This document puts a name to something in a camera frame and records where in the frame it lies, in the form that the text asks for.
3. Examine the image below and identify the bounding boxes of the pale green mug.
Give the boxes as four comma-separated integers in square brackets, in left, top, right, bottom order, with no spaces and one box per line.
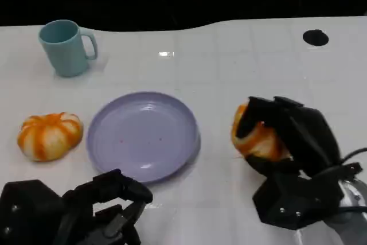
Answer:
[38,20,99,78]

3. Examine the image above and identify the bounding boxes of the orange white toy bread roll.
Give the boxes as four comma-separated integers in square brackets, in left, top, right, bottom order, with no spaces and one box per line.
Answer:
[231,103,294,162]
[17,111,84,162]

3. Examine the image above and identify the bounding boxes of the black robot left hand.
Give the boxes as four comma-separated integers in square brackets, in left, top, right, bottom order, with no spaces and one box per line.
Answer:
[56,169,153,245]

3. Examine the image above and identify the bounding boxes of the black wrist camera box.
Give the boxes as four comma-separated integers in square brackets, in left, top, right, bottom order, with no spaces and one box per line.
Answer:
[0,180,66,245]
[252,170,345,231]

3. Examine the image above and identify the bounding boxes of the lilac plate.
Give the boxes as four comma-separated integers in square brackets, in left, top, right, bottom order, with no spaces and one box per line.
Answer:
[85,91,201,184]

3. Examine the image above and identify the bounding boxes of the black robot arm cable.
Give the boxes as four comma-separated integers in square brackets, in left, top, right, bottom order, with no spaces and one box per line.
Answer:
[339,147,367,166]

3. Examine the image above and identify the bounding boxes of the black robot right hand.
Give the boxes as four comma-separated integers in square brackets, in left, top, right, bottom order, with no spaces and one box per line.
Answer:
[237,96,342,178]

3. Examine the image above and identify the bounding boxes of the black round table grommet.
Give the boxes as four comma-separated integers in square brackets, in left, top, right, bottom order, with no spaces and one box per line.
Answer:
[302,29,330,46]

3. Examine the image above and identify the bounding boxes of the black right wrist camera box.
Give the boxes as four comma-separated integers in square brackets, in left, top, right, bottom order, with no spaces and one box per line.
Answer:
[252,170,345,231]

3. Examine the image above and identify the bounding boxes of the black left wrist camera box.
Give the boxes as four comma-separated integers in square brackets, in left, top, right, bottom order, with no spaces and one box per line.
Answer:
[0,180,66,245]

